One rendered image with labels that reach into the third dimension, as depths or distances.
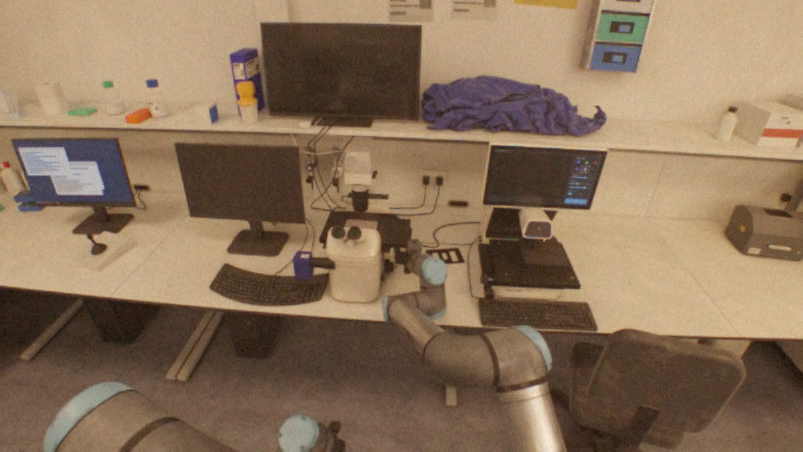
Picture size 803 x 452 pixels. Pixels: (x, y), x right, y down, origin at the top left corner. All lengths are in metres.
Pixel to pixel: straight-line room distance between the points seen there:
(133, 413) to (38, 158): 1.96
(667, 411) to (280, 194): 1.63
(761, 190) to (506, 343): 2.14
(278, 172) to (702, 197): 2.20
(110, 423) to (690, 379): 1.46
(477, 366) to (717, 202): 2.06
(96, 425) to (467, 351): 0.65
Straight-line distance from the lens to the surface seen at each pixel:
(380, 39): 1.87
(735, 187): 2.74
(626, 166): 2.37
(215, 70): 2.41
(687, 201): 2.64
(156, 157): 2.63
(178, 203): 2.56
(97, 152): 2.26
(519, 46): 2.15
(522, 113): 1.87
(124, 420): 0.61
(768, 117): 2.45
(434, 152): 2.12
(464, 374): 0.93
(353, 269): 1.53
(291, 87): 1.99
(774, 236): 2.56
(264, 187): 1.79
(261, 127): 1.97
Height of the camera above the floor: 1.89
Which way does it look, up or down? 30 degrees down
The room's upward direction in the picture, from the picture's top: 1 degrees clockwise
